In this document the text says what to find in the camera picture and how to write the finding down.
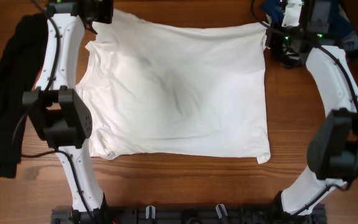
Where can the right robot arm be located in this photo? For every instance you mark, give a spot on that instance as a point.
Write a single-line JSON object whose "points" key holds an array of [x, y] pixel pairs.
{"points": [[318, 35]]}

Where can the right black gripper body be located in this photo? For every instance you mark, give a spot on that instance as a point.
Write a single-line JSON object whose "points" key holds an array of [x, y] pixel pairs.
{"points": [[278, 43]]}

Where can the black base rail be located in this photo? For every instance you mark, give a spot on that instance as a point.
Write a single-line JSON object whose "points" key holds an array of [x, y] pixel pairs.
{"points": [[219, 214]]}

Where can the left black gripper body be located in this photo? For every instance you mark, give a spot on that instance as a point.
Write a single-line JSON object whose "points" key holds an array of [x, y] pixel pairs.
{"points": [[101, 10]]}

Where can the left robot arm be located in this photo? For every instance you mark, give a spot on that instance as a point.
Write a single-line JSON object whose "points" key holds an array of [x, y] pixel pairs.
{"points": [[58, 114]]}

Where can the folded navy blue garment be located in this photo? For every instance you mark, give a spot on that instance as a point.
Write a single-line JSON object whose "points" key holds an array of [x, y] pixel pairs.
{"points": [[339, 24]]}

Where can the white t-shirt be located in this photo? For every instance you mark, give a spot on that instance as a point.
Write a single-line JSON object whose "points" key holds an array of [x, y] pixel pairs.
{"points": [[153, 88]]}

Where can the folded grey garment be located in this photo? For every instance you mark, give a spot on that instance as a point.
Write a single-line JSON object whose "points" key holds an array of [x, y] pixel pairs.
{"points": [[349, 43]]}

